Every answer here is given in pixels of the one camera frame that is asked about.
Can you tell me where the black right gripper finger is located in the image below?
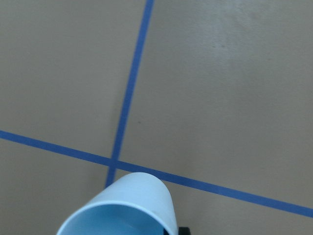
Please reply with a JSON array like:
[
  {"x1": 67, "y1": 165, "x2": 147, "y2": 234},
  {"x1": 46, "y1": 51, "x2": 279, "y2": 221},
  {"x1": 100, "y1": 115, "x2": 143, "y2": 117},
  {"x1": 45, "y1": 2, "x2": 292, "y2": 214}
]
[{"x1": 179, "y1": 227, "x2": 190, "y2": 235}]

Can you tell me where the light blue cup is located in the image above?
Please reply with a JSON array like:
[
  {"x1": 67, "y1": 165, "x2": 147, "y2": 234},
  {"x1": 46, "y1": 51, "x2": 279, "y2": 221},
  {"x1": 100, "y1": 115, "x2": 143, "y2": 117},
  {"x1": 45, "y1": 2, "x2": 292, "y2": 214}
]
[{"x1": 57, "y1": 172, "x2": 179, "y2": 235}]

